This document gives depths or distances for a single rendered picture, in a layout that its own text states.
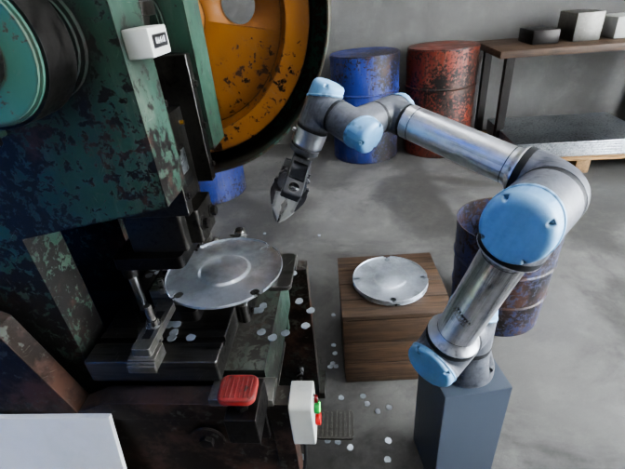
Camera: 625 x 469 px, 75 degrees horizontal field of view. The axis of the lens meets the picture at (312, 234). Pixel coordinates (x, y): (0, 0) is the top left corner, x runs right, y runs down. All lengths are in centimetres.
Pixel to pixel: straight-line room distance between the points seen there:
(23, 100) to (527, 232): 71
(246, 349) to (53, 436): 48
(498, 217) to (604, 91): 420
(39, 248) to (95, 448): 48
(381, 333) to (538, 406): 63
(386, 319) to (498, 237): 87
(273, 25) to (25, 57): 70
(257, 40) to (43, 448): 112
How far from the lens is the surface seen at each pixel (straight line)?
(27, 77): 62
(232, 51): 121
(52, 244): 100
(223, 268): 104
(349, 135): 86
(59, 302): 102
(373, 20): 412
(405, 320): 153
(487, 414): 128
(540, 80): 457
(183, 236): 93
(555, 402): 184
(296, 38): 115
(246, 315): 106
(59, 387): 111
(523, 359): 194
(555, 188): 73
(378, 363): 167
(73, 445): 119
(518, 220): 69
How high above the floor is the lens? 136
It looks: 31 degrees down
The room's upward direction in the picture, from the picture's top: 5 degrees counter-clockwise
